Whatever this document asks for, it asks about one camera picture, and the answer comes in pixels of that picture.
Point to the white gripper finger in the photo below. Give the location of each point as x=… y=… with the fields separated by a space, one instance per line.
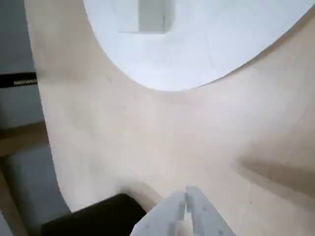
x=206 y=221
x=162 y=218

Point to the white cube block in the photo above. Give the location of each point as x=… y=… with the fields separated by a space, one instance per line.
x=152 y=14

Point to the white round plate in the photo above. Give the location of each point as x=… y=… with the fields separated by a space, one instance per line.
x=197 y=61

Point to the black Neewer stand bar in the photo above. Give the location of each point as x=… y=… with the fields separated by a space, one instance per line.
x=17 y=79

